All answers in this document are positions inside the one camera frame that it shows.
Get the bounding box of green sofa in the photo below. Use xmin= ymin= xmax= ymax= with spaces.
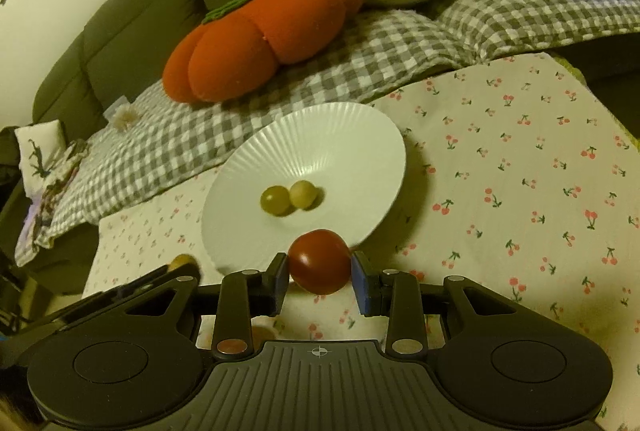
xmin=32 ymin=0 xmax=461 ymax=126

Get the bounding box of small white flower ornament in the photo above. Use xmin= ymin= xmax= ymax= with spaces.
xmin=106 ymin=103 xmax=139 ymax=132

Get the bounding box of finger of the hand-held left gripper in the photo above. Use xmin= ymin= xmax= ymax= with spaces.
xmin=62 ymin=263 xmax=201 ymax=328

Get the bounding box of white ribbed plate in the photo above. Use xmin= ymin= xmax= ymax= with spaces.
xmin=201 ymin=102 xmax=407 ymax=279

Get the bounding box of grey checked blanket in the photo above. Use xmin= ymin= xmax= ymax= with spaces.
xmin=14 ymin=0 xmax=640 ymax=267

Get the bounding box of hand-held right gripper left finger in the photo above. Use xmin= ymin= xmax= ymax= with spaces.
xmin=102 ymin=255 xmax=291 ymax=360

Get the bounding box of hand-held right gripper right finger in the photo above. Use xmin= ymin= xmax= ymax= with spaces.
xmin=351 ymin=251 xmax=538 ymax=358

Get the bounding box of white embroidered cushion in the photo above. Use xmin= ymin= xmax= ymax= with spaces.
xmin=15 ymin=121 xmax=92 ymax=232

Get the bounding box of red tomato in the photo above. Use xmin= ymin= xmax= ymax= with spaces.
xmin=287 ymin=229 xmax=352 ymax=296

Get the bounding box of cherry print cloth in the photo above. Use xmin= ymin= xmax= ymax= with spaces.
xmin=82 ymin=52 xmax=640 ymax=431

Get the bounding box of dark green cloth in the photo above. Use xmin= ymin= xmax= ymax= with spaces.
xmin=0 ymin=126 xmax=28 ymax=196

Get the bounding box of orange pumpkin cushion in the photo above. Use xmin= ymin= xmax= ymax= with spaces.
xmin=162 ymin=0 xmax=367 ymax=103

